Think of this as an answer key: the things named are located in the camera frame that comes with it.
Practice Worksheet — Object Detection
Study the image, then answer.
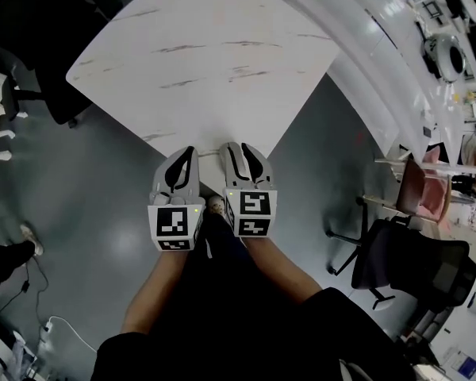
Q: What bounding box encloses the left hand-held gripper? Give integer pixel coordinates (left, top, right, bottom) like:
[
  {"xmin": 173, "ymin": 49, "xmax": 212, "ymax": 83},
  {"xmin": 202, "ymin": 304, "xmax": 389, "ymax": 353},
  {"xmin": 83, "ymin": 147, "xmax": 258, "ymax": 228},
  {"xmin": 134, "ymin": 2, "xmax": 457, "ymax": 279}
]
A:
[{"xmin": 147, "ymin": 145, "xmax": 206, "ymax": 253}]

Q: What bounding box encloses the pink cushion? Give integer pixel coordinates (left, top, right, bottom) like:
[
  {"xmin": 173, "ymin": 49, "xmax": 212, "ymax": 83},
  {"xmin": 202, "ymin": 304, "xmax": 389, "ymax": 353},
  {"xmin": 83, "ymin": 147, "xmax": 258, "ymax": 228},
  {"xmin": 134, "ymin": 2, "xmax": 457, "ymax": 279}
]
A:
[{"xmin": 422, "ymin": 148, "xmax": 454, "ymax": 225}]

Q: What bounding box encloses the black floor cable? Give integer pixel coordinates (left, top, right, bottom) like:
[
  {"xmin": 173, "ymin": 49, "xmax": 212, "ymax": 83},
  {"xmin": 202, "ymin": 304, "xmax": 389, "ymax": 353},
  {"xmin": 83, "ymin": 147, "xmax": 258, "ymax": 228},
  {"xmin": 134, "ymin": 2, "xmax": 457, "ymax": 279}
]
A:
[{"xmin": 0, "ymin": 260, "xmax": 51, "ymax": 321}]

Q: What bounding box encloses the person's white left shoe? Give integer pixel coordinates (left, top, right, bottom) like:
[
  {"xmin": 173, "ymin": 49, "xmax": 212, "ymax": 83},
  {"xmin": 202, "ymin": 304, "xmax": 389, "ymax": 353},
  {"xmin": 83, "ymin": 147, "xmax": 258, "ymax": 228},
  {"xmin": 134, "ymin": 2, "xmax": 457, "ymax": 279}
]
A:
[{"xmin": 207, "ymin": 194, "xmax": 226, "ymax": 214}]

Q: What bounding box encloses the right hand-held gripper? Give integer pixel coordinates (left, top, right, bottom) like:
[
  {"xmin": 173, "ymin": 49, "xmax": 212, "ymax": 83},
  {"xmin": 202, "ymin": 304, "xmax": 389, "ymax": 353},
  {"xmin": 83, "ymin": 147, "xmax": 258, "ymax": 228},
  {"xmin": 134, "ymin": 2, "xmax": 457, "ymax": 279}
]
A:
[{"xmin": 220, "ymin": 142, "xmax": 280, "ymax": 239}]

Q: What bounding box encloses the white charger with cable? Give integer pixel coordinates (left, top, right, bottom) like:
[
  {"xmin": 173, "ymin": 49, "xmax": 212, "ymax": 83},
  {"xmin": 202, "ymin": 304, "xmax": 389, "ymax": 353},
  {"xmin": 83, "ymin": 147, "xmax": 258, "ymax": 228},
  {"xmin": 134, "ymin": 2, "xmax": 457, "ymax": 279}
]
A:
[{"xmin": 42, "ymin": 314, "xmax": 98, "ymax": 353}]

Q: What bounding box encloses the white marble table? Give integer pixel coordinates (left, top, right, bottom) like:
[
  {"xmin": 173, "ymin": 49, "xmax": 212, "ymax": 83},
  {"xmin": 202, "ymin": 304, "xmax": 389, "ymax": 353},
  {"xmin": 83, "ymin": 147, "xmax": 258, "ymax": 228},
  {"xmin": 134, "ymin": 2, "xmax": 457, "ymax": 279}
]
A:
[{"xmin": 65, "ymin": 0, "xmax": 341, "ymax": 198}]

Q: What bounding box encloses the person's left forearm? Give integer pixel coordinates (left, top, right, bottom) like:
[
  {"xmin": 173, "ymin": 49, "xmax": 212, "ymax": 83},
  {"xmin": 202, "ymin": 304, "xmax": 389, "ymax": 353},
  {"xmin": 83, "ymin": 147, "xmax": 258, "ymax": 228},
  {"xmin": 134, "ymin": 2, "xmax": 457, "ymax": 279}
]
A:
[{"xmin": 121, "ymin": 248, "xmax": 191, "ymax": 335}]

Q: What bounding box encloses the white metal shelf rack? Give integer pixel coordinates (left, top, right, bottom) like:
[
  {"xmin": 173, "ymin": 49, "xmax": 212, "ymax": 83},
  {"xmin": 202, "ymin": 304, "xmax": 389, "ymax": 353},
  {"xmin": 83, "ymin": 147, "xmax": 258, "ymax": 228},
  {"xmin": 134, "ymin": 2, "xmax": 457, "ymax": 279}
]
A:
[{"xmin": 245, "ymin": 0, "xmax": 476, "ymax": 182}]

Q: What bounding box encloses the brown wooden chair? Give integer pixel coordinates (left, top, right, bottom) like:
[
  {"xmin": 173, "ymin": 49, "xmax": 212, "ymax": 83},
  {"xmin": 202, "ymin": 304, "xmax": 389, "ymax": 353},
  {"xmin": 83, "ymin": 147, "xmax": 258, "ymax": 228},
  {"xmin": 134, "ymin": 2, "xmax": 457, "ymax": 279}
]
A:
[{"xmin": 374, "ymin": 155, "xmax": 428, "ymax": 224}]

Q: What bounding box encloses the person's right forearm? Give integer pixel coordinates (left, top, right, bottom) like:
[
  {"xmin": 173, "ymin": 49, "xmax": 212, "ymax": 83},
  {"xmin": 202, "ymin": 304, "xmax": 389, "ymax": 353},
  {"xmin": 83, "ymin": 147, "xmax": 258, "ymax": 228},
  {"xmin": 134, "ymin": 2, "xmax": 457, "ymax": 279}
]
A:
[{"xmin": 244, "ymin": 234, "xmax": 324, "ymax": 305}]

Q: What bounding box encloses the white box blue label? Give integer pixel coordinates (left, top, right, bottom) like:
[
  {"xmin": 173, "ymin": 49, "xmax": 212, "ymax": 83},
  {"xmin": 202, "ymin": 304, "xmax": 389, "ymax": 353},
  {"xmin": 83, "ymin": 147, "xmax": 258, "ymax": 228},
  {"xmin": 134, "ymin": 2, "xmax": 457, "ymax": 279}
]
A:
[{"xmin": 430, "ymin": 343, "xmax": 476, "ymax": 381}]

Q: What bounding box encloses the person's black clothing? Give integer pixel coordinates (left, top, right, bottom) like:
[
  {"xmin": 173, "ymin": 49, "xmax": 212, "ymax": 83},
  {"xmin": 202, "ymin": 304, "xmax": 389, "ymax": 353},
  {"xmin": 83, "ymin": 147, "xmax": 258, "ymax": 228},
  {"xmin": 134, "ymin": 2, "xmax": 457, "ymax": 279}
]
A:
[{"xmin": 90, "ymin": 212, "xmax": 417, "ymax": 381}]

